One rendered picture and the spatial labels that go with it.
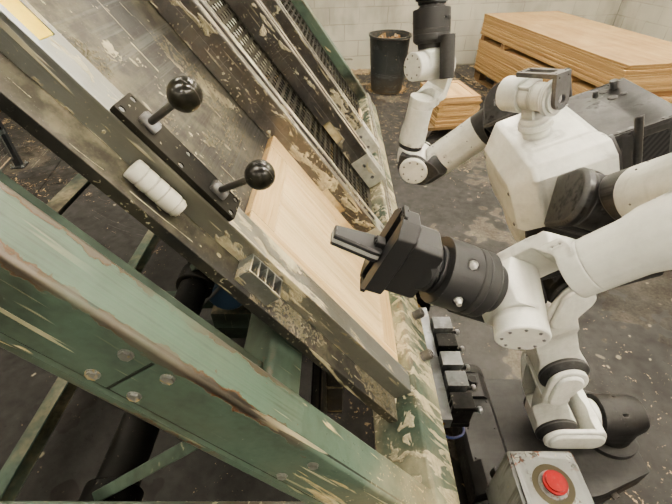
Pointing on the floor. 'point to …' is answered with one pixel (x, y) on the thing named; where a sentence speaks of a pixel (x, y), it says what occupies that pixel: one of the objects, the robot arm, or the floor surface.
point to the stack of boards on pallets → (572, 51)
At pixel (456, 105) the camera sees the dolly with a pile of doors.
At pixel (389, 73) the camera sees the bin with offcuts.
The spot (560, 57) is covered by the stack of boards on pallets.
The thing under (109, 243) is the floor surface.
